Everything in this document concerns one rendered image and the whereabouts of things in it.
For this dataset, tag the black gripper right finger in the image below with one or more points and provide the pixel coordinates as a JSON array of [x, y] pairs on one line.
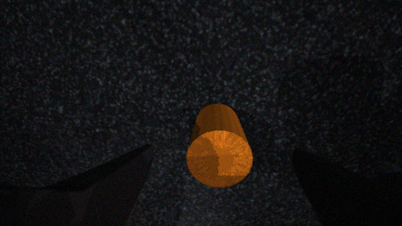
[[341, 197]]

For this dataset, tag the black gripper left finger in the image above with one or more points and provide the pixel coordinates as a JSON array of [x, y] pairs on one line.
[[101, 196]]

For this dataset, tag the orange cylinder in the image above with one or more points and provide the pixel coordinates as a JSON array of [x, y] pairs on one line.
[[219, 154]]

